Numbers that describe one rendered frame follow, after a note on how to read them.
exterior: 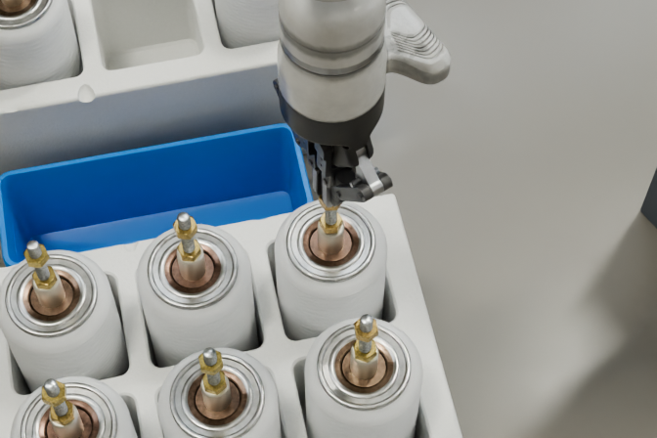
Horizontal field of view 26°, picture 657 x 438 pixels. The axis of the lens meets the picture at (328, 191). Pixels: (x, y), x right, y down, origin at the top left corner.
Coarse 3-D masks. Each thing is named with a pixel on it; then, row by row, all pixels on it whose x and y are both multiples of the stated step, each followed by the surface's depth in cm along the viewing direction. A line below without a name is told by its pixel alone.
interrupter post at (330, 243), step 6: (318, 228) 117; (342, 228) 117; (318, 234) 118; (324, 234) 117; (330, 234) 117; (336, 234) 117; (342, 234) 118; (318, 240) 119; (324, 240) 118; (330, 240) 117; (336, 240) 118; (342, 240) 119; (324, 246) 119; (330, 246) 118; (336, 246) 119; (342, 246) 120; (324, 252) 120; (330, 252) 119; (336, 252) 120
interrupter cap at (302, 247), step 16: (320, 208) 121; (352, 208) 121; (304, 224) 121; (352, 224) 121; (368, 224) 120; (288, 240) 120; (304, 240) 120; (352, 240) 120; (368, 240) 120; (288, 256) 119; (304, 256) 119; (320, 256) 119; (336, 256) 119; (352, 256) 119; (368, 256) 119; (304, 272) 118; (320, 272) 118; (336, 272) 118; (352, 272) 118
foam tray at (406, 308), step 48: (240, 240) 128; (384, 288) 130; (0, 336) 123; (144, 336) 123; (432, 336) 124; (0, 384) 121; (144, 384) 121; (288, 384) 121; (432, 384) 121; (0, 432) 119; (144, 432) 119; (288, 432) 119; (432, 432) 119
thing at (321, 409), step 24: (408, 336) 117; (312, 360) 115; (312, 384) 114; (408, 384) 114; (312, 408) 116; (336, 408) 113; (384, 408) 113; (408, 408) 113; (312, 432) 121; (336, 432) 115; (360, 432) 114; (384, 432) 115; (408, 432) 119
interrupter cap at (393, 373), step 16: (336, 336) 115; (352, 336) 115; (384, 336) 115; (320, 352) 115; (336, 352) 115; (384, 352) 115; (400, 352) 115; (320, 368) 114; (336, 368) 114; (384, 368) 114; (400, 368) 114; (336, 384) 113; (352, 384) 113; (368, 384) 114; (384, 384) 113; (400, 384) 113; (336, 400) 113; (352, 400) 113; (368, 400) 113; (384, 400) 113
